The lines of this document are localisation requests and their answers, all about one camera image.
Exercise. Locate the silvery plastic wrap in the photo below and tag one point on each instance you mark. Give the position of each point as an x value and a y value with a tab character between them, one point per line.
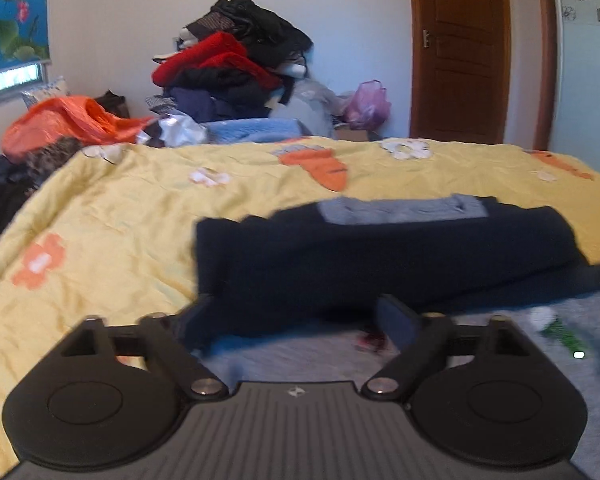
177	130

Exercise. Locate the navy garment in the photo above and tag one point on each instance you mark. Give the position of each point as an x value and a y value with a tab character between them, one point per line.
200	105

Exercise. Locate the clear plastic bag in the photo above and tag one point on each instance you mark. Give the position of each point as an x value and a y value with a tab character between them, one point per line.
312	105

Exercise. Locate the brown wooden door frame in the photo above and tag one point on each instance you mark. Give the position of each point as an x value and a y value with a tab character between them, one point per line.
545	60

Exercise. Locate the black jacket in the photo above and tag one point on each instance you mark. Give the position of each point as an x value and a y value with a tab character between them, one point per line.
220	82

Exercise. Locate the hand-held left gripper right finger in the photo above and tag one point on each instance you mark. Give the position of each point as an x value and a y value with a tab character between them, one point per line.
395	324

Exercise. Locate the pink plastic bag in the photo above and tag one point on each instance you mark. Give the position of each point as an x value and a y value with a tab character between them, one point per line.
367	102

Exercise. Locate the dark clothes heap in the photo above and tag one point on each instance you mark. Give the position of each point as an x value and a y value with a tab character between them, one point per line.
0	195

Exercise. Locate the grey and navy sweater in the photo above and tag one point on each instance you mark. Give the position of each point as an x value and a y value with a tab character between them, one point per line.
380	265

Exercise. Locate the yellow floral bedspread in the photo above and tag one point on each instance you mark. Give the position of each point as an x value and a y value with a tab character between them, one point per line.
130	220

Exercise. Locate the patterned pillow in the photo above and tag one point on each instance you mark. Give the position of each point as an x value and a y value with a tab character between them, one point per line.
45	92

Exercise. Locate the window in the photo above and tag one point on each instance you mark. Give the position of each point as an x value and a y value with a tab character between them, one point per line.
12	80

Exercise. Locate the brown wooden door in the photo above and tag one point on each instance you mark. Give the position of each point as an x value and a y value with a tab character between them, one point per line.
460	60

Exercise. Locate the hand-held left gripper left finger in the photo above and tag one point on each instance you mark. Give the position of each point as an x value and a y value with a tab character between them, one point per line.
196	327

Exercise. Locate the leopard print cloth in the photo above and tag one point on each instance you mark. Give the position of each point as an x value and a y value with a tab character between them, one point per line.
55	157

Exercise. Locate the cardboard box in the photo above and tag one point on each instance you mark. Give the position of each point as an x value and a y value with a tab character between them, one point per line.
355	135

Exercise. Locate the orange cloth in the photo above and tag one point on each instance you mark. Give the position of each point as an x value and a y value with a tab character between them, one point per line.
65	120

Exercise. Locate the light blue blanket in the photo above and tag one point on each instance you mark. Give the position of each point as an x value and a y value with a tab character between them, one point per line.
260	130

